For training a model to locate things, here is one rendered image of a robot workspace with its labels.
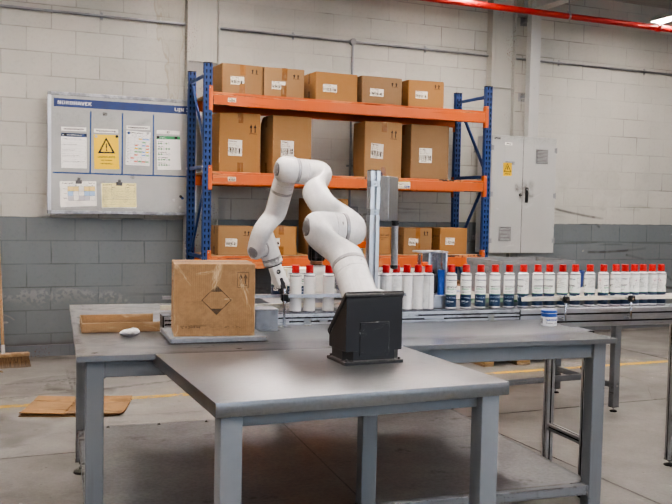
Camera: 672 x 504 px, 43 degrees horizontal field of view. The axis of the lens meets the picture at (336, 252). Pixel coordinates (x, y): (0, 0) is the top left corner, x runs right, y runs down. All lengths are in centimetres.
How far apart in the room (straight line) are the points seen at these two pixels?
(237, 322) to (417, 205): 576
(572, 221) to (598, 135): 102
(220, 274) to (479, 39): 652
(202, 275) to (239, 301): 17
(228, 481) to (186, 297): 105
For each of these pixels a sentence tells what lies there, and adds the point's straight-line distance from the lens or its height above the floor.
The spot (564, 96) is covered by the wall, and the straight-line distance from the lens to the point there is 993.
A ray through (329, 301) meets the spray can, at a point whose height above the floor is 93.
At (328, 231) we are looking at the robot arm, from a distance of 298.
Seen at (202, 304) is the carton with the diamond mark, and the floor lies 97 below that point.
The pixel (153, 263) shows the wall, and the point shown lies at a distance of 795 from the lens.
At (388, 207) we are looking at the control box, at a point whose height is 134.
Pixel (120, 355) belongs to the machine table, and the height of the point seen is 83.
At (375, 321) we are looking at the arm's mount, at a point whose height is 97.
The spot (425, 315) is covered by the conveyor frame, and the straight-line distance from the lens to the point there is 391.
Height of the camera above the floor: 134
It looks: 3 degrees down
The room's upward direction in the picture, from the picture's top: 1 degrees clockwise
